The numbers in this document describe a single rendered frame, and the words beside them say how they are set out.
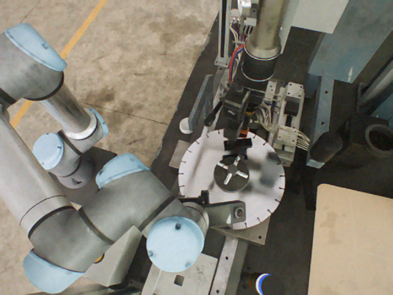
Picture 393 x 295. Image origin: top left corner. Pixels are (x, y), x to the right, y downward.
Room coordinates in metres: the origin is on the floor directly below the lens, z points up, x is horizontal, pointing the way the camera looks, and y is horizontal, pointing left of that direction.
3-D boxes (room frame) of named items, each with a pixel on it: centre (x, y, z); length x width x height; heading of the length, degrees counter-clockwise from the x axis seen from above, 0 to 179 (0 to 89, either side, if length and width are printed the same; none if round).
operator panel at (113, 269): (0.11, 0.31, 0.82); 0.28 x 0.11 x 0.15; 157
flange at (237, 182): (0.25, -0.09, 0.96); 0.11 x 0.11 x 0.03
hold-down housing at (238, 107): (0.33, -0.09, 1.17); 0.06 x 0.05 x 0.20; 148
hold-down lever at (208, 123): (0.31, -0.05, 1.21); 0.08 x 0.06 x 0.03; 157
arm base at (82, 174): (0.40, 0.52, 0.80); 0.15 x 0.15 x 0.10
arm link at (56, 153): (0.40, 0.52, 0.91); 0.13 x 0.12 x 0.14; 130
